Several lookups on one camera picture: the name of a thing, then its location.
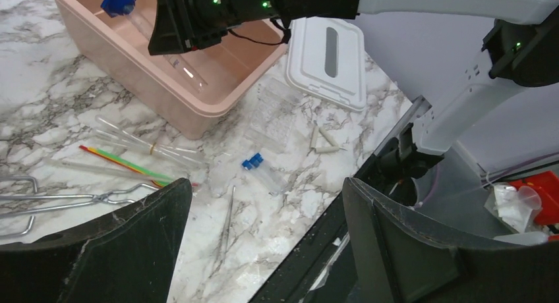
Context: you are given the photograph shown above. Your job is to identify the green red yellow stirring rods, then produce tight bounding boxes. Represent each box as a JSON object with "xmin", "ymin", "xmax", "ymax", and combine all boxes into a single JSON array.
[{"xmin": 78, "ymin": 145, "xmax": 177, "ymax": 188}]

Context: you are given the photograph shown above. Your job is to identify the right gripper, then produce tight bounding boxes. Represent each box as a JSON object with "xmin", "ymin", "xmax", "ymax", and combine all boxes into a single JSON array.
[{"xmin": 148, "ymin": 0, "xmax": 359, "ymax": 55}]

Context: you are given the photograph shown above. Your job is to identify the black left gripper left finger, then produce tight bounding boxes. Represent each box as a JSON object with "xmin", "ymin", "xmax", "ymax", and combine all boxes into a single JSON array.
[{"xmin": 1, "ymin": 178, "xmax": 192, "ymax": 302}]

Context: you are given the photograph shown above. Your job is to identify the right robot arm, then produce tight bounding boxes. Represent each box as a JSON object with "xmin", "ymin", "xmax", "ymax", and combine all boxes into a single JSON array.
[{"xmin": 168, "ymin": 13, "xmax": 492, "ymax": 302}]

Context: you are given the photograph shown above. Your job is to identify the two blue capped vials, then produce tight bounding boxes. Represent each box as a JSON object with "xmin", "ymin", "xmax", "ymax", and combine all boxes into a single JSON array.
[{"xmin": 241, "ymin": 153, "xmax": 287, "ymax": 196}]

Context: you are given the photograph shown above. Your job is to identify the white tubing pieces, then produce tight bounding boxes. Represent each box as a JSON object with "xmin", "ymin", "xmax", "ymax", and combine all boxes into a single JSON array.
[{"xmin": 309, "ymin": 121, "xmax": 346, "ymax": 154}]

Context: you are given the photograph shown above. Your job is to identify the bundle of clear pipettes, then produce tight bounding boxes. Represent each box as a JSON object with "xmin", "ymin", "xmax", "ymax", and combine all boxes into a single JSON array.
[{"xmin": 94, "ymin": 115, "xmax": 206, "ymax": 167}]

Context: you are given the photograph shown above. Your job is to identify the metal tweezers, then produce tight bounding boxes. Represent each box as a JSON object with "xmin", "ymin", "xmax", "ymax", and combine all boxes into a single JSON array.
[{"xmin": 217, "ymin": 185, "xmax": 236, "ymax": 266}]

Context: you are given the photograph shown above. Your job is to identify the pink plastic bin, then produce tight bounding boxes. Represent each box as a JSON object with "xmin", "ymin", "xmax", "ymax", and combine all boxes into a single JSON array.
[{"xmin": 55, "ymin": 0, "xmax": 286, "ymax": 139}]

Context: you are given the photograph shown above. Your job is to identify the metal crucible tongs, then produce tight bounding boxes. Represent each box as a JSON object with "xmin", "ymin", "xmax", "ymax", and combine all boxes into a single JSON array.
[{"xmin": 0, "ymin": 175, "xmax": 159, "ymax": 241}]

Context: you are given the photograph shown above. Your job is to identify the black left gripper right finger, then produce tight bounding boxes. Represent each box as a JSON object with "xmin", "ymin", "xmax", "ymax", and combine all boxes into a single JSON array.
[{"xmin": 342, "ymin": 178, "xmax": 558, "ymax": 302}]

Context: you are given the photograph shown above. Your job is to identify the clear plastic well plate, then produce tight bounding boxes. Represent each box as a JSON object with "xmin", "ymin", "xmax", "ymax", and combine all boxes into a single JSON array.
[{"xmin": 245, "ymin": 76, "xmax": 303, "ymax": 153}]

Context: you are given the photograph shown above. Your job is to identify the white plastic lid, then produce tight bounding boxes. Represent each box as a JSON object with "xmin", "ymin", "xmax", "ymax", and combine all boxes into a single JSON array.
[{"xmin": 285, "ymin": 17, "xmax": 367, "ymax": 112}]

